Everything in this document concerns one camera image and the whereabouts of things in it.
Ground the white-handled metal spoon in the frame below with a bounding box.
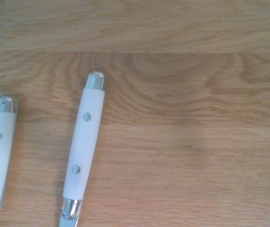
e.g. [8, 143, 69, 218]
[59, 70, 105, 227]

